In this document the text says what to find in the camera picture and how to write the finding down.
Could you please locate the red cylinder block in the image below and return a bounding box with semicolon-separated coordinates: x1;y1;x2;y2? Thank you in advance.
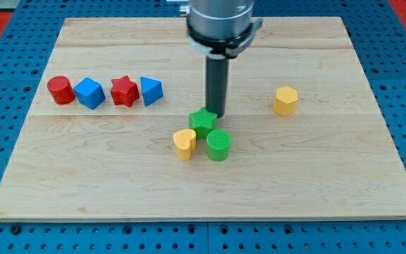
47;75;75;105

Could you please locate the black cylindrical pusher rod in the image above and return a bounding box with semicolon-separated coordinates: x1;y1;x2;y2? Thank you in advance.
205;57;229;118

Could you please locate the yellow hexagon block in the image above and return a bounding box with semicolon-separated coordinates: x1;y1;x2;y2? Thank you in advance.
272;86;298;116

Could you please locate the wooden board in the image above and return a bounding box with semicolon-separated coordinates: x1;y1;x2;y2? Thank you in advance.
0;17;406;223

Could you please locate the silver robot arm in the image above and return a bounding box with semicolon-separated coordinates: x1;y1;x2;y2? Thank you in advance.
179;0;263;118

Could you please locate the green star block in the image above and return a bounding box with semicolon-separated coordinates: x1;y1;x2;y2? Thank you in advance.
189;107;218;139

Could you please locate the yellow heart block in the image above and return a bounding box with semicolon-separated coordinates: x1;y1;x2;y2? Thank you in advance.
173;128;197;161

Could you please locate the blue triangle block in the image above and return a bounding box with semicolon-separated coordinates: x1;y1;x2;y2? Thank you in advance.
140;77;164;107

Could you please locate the blue cube block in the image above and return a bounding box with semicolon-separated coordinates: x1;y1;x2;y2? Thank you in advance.
73;77;106;109

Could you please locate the red star block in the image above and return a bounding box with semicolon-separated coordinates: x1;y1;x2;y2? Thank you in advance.
111;75;140;107

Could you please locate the green cylinder block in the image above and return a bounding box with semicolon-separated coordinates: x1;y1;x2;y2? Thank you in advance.
206;129;231;162

